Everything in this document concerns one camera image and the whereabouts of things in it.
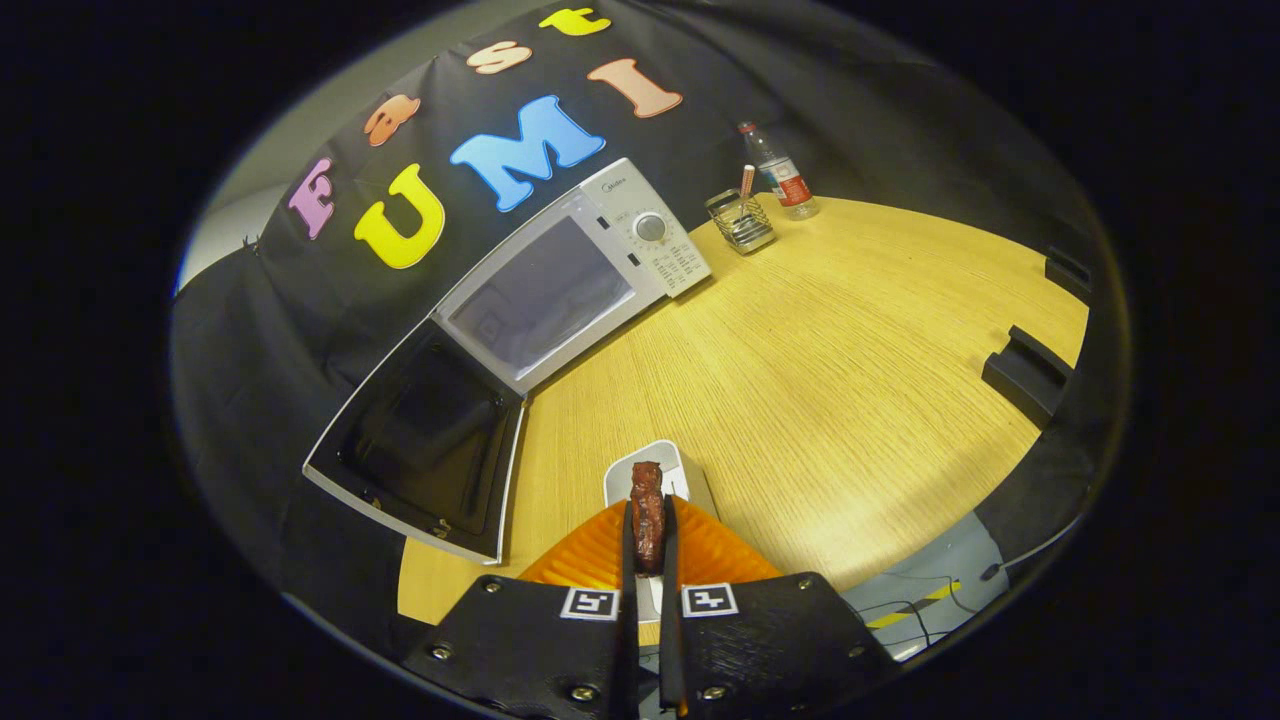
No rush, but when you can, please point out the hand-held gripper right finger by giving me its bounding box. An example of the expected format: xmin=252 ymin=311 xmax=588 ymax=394
xmin=658 ymin=495 xmax=901 ymax=720

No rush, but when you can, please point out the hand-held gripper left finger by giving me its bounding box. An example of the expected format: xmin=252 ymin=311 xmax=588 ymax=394
xmin=403 ymin=498 xmax=641 ymax=720

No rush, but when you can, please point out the brown meat piece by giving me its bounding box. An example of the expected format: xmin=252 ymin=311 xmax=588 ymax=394
xmin=629 ymin=461 xmax=668 ymax=576

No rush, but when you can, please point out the white toaster oven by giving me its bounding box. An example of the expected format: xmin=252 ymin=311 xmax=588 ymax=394
xmin=303 ymin=157 xmax=713 ymax=566

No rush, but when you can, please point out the white food tray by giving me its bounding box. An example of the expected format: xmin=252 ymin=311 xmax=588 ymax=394
xmin=604 ymin=440 xmax=717 ymax=626

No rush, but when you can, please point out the yellow black floor tape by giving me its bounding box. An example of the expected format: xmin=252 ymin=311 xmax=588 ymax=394
xmin=865 ymin=580 xmax=961 ymax=631

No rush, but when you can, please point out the black table clamp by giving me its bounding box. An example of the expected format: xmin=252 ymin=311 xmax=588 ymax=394
xmin=981 ymin=325 xmax=1076 ymax=429

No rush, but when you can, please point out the clear plastic water bottle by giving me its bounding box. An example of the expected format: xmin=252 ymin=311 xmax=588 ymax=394
xmin=738 ymin=121 xmax=820 ymax=221

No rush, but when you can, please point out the black floor cable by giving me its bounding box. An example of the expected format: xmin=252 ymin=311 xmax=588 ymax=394
xmin=860 ymin=570 xmax=1001 ymax=646

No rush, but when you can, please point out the metal wire basket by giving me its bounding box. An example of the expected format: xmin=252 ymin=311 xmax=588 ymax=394
xmin=704 ymin=188 xmax=777 ymax=256

